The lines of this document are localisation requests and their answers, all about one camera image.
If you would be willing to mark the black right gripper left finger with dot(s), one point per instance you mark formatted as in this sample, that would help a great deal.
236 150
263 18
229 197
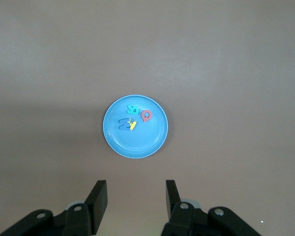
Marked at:
98 196

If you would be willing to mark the red foam letter G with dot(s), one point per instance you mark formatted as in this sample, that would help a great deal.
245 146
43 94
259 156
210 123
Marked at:
150 115

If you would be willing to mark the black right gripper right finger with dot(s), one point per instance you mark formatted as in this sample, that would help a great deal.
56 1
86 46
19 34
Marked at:
173 196

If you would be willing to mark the blue foam letter M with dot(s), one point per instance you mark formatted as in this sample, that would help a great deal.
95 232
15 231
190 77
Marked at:
124 124

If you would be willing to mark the blue plate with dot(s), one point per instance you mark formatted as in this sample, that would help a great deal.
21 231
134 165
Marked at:
137 140

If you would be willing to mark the teal foam letter b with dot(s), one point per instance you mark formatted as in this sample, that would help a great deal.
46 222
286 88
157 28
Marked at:
130 108

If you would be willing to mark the yellow foam letter H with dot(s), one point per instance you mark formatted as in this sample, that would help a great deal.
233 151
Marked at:
133 126

